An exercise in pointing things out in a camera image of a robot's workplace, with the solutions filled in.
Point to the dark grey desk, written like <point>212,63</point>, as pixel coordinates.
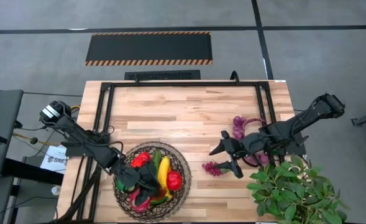
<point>5,133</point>

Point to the green leafy artificial plant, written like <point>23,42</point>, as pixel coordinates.
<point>294,193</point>

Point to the small white cap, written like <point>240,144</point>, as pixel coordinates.
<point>56,190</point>

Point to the round red apple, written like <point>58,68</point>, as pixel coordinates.
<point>174,181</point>

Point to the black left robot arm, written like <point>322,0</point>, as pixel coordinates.
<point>77,137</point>

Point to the white printed paper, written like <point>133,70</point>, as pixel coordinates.
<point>53,161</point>

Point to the green cucumber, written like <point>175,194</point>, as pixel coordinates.
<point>157,157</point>

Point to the black hazard-striped floor mat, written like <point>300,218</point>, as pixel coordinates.
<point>148,48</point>

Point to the yellow banana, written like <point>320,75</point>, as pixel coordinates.
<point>164,168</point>

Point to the pink dragon fruit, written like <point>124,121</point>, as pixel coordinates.
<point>137,205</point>

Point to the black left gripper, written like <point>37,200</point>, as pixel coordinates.
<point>129,176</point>

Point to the black hook clamp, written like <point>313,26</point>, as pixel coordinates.
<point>235,71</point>

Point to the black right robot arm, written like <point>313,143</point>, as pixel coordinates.
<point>310,115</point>

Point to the black floor grille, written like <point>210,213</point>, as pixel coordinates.
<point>162,75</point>

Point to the dark brown wicker basket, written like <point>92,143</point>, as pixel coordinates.
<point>182,202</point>

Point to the black aluminium table frame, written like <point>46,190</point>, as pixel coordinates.
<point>185,84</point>

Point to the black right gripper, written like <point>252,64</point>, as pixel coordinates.
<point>252,143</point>

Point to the black desk crossbar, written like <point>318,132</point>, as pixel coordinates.
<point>30,171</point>

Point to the purple grape bunch with leaf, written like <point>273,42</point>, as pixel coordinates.
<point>212,168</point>

